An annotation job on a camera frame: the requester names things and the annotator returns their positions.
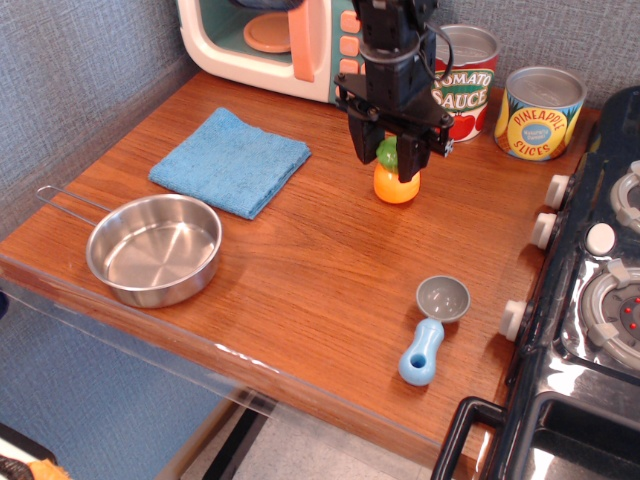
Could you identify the teal toy microwave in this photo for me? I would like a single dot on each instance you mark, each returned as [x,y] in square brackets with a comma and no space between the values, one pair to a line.
[297,53]

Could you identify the stainless steel pan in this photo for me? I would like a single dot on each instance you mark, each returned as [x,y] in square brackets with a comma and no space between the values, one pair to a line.
[153,252]

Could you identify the tomato sauce can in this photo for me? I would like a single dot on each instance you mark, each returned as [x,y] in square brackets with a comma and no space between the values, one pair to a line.
[466,60]

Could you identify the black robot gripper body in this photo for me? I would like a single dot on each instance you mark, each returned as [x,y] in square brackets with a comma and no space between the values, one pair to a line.
[398,84]

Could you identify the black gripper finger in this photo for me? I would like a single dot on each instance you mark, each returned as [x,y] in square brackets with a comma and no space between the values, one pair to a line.
[366,134]
[413,153]

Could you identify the orange toy with green cap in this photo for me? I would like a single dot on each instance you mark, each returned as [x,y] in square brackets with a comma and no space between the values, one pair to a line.
[386,182]

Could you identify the blue grey toy scoop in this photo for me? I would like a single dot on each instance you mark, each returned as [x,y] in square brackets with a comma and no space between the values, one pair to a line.
[442,300]

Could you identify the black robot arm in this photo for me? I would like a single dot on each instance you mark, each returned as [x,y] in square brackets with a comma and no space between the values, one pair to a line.
[387,25]

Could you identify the black toy stove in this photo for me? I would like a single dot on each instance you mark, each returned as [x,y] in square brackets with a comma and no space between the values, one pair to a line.
[572,410]

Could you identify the blue folded cloth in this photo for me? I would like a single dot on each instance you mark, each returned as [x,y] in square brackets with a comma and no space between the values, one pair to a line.
[231,165]

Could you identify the orange plush toy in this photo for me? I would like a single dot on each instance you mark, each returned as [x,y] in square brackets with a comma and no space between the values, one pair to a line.
[13,469]

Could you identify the pineapple slices can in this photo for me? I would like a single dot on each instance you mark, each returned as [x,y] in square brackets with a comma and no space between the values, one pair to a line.
[539,112]

